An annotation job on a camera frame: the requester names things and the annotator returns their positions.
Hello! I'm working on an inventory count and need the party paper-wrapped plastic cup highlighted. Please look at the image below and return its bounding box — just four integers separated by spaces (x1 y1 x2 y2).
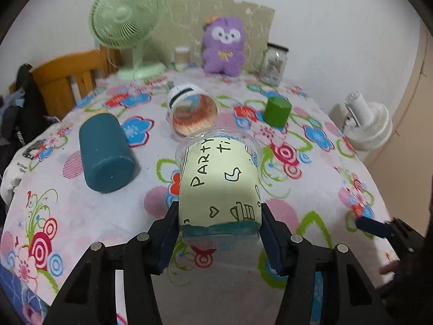
175 127 262 238

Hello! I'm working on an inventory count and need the teal cylindrical cup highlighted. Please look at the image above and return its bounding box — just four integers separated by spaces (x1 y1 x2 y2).
78 113 136 193

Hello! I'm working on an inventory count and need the white black-striped plastic cup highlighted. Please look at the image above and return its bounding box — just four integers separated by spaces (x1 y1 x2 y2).
168 83 219 138

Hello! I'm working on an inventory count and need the person's right hand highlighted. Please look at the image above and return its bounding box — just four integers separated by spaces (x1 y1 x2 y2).
379 261 400 275

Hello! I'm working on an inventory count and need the white floor fan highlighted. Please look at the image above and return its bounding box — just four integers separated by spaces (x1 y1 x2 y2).
342 92 393 152

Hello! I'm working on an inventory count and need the floral tablecloth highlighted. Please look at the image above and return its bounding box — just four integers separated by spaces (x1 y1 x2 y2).
1 68 395 324

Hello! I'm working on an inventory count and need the green cylinder block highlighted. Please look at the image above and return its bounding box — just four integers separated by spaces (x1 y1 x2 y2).
263 97 292 128

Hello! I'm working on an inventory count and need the white printed t-shirt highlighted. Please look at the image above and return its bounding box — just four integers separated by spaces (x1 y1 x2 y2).
1 136 46 206

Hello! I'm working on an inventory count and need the black bag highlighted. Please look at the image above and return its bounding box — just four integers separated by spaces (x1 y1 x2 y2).
1 64 49 173

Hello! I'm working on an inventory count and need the glass jar with lid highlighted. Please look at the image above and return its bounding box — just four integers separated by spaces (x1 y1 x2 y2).
259 43 289 87

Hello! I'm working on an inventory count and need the orange wooden chair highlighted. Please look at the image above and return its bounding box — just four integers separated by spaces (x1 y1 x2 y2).
30 46 123 120

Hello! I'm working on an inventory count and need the white fan power plug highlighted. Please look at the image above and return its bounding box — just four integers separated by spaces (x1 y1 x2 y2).
145 76 174 90

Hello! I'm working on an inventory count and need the purple plush toy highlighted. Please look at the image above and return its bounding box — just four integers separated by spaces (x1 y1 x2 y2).
202 16 246 77

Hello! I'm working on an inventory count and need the cotton swab container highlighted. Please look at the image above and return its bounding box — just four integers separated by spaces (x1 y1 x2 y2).
173 45 190 71

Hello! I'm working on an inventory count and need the beige patterned board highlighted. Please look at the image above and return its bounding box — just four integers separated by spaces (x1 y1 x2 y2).
143 0 274 71

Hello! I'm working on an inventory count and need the green desk fan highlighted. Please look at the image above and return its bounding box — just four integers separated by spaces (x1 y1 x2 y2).
89 0 166 81

